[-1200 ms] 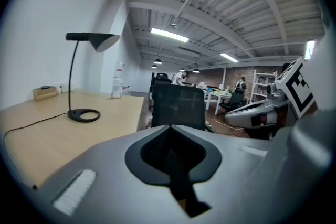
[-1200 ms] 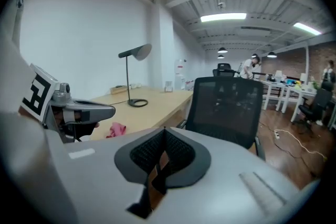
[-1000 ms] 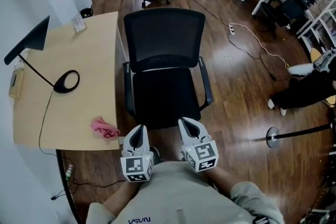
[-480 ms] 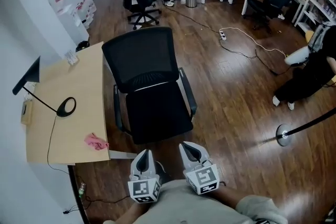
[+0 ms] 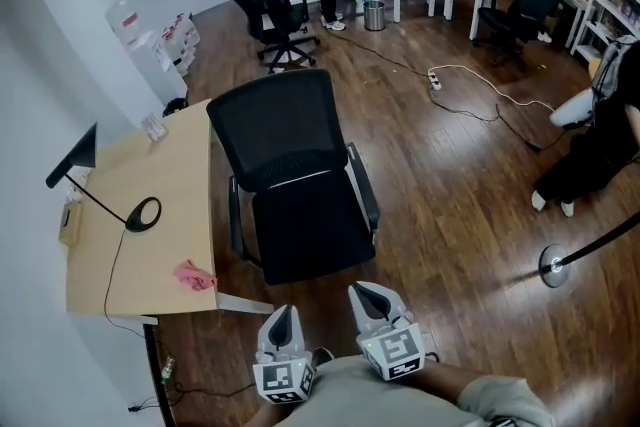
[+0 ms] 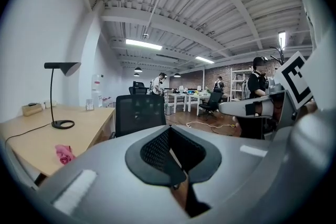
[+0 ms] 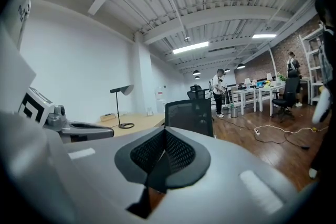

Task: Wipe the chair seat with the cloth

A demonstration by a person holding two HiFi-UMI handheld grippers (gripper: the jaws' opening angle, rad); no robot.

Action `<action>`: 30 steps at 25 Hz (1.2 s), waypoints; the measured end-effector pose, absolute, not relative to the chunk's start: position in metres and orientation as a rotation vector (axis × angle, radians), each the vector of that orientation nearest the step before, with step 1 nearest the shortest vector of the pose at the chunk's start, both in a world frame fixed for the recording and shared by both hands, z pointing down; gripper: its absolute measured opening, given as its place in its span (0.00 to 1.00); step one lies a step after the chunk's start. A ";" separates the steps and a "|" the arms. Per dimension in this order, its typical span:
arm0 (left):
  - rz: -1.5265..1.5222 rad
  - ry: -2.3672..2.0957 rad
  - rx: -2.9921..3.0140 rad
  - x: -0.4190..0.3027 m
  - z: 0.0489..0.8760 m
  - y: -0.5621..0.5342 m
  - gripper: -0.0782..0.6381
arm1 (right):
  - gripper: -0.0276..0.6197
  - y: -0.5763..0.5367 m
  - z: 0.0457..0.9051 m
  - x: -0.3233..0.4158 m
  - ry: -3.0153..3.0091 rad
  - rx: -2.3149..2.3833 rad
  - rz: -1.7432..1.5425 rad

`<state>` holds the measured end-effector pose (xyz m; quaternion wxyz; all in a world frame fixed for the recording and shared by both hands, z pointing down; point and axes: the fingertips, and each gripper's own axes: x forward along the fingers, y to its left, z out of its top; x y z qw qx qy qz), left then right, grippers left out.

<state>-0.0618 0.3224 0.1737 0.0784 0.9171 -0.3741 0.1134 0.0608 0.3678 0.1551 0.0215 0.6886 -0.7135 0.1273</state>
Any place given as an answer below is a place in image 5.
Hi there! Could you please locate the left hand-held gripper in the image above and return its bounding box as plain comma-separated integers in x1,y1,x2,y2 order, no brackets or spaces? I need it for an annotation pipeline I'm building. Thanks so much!
252,304,318,406

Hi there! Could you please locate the light wooden desk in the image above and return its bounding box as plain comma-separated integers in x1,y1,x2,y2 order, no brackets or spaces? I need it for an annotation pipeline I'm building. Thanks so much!
58,98,275,326

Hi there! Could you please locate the black desk lamp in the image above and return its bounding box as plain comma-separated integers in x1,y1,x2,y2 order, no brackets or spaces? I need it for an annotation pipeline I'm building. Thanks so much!
45,122,163,234

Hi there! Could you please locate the thin black floor cable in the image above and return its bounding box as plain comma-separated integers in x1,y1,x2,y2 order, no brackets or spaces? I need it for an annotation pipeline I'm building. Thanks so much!
128,379,259,415

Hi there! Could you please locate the white handheld device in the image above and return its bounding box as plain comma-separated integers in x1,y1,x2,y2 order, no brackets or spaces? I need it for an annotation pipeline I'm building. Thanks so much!
549,87,596,131

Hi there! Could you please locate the person's left forearm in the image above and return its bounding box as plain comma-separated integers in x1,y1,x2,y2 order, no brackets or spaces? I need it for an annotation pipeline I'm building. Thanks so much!
254,397,296,427

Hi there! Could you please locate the long black floor cable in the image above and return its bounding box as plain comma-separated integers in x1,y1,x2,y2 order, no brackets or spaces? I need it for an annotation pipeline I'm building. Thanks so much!
329,28,566,151

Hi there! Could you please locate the person's right forearm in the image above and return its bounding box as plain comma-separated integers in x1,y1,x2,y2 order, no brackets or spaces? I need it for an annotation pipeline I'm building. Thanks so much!
414,362,481,409

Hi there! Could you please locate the clear plastic bottle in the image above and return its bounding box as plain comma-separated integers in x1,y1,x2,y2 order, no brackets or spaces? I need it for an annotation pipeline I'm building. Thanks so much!
160,354,177,387

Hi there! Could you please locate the pink cloth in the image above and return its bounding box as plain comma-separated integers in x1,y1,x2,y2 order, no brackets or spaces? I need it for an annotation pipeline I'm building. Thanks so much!
173,258,220,294

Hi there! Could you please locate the wooden tissue box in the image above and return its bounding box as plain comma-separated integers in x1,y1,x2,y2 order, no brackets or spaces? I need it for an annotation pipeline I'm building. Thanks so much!
58,202,84,246

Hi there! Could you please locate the black stanchion with metal base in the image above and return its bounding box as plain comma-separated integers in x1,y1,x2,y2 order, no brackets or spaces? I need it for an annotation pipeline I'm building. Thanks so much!
538,209,640,289

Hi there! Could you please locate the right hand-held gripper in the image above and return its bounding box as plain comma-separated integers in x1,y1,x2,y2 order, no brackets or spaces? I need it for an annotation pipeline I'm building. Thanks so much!
347,281,427,383

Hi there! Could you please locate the small clear sign holder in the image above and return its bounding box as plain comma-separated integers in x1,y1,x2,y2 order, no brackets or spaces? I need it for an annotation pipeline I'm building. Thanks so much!
139,112,168,142

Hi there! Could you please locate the black swivel office chair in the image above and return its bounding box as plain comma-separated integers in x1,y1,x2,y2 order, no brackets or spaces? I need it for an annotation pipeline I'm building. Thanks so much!
224,0,321,75

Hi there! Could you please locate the black mesh armchair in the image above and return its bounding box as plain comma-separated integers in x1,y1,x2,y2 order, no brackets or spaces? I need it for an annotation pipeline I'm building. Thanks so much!
206,68,381,287

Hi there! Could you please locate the metal waste bin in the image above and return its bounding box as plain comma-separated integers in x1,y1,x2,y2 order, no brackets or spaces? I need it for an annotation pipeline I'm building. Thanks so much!
362,0,386,31

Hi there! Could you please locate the white floor cable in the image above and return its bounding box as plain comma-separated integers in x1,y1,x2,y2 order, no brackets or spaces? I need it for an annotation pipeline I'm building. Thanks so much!
429,64,556,112

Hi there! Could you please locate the black waste bin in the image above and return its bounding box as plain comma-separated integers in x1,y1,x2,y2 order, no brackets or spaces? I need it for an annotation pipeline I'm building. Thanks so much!
163,97,190,118

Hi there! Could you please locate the person's grey shirt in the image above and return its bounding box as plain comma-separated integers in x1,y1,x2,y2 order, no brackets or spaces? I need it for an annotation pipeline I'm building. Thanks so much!
272,354,544,427

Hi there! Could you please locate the stack of water jugs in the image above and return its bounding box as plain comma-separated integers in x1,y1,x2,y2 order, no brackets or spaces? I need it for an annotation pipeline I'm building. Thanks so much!
159,12,202,77

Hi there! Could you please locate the black lamp cable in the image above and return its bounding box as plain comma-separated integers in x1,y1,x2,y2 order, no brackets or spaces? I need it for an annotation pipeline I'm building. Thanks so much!
103,229,146,331

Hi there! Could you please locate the white water dispenser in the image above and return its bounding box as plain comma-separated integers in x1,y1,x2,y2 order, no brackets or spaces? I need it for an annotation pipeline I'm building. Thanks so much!
105,0,189,107

